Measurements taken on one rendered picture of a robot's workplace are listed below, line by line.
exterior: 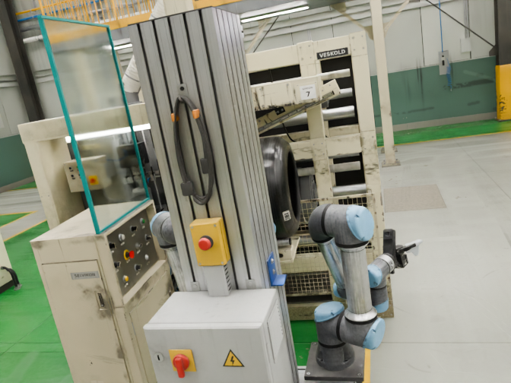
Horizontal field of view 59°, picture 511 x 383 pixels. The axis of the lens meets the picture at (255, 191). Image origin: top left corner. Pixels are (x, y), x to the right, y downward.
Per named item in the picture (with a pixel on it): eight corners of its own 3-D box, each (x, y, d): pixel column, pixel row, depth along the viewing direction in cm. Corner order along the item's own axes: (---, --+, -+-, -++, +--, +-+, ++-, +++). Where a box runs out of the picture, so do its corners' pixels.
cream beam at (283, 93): (223, 116, 278) (218, 92, 274) (233, 112, 301) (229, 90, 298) (321, 101, 263) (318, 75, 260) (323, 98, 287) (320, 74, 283)
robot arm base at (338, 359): (353, 371, 169) (350, 348, 166) (314, 370, 173) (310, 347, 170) (355, 346, 183) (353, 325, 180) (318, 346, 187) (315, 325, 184)
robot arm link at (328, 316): (327, 324, 184) (322, 295, 180) (357, 333, 175) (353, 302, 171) (311, 340, 175) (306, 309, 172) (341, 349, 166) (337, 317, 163)
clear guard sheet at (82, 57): (96, 234, 205) (36, 15, 182) (147, 199, 257) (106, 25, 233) (99, 234, 204) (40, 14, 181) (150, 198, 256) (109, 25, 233)
